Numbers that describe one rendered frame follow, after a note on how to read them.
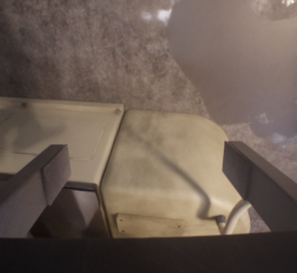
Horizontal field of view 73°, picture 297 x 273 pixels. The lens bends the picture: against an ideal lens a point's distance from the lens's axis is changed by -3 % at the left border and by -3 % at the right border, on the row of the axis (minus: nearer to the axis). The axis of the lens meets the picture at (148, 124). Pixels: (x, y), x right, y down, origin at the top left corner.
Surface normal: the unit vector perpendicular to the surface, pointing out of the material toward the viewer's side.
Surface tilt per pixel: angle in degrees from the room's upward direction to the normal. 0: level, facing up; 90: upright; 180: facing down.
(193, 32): 0
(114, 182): 90
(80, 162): 90
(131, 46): 0
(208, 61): 0
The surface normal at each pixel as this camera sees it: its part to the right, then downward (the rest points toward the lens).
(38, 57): -0.11, 0.62
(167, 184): 0.00, -0.78
